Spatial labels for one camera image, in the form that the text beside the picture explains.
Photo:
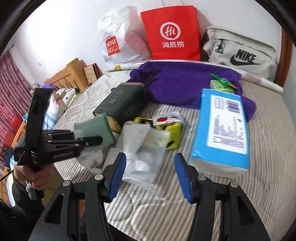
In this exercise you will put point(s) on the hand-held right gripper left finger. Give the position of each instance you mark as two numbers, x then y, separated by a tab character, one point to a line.
118	176

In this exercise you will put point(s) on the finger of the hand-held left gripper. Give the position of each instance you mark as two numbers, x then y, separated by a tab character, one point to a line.
91	141

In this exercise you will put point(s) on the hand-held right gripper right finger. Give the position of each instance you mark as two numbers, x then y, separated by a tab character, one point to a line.
183	176

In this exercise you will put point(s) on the clear plastic bag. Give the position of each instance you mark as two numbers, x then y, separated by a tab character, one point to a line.
138	166

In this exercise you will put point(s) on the yellow black rubber case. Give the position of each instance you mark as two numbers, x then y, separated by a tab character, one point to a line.
174	134

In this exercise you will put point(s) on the blue tissue pack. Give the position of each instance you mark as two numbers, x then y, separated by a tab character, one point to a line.
222	139

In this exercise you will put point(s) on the white tomato sauce packet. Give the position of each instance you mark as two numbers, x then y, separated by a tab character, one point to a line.
168	119

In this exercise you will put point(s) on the dark green sachet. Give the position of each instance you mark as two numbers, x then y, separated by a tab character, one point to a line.
223	80

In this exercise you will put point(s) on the person's left forearm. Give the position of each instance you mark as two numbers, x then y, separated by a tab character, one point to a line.
25	204

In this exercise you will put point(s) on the person's left hand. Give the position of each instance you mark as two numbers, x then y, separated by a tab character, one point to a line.
41	178

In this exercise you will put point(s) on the dark green tea box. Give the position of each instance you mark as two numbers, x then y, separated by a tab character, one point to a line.
122	102

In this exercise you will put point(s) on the white dotted plush toy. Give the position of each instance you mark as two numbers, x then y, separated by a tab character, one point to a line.
66	97

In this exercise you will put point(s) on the purple plush toy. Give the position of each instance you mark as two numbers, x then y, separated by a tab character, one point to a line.
47	86

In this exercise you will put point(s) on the brown patterned box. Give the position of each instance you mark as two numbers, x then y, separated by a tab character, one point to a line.
90	74

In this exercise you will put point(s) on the red patterned curtain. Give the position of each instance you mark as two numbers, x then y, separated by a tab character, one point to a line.
11	92

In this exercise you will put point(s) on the wooden headboard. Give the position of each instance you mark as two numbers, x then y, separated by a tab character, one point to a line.
69	71

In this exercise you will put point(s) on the grey striped mattress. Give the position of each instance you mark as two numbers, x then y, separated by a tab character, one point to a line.
266	150

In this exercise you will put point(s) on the purple cloth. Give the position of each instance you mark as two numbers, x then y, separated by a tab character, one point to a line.
180	88

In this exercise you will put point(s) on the white plastic shopping bag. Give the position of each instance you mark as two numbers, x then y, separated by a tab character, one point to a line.
129	41

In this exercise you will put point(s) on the rolled white poster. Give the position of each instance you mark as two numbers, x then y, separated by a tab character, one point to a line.
261	82

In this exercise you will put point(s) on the red paper bag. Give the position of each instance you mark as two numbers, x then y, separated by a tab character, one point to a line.
173	34

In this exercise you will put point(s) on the grey fabric bag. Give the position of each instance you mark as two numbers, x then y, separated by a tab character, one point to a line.
240	46

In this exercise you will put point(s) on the brown wooden door frame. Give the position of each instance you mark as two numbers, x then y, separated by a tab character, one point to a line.
285	58

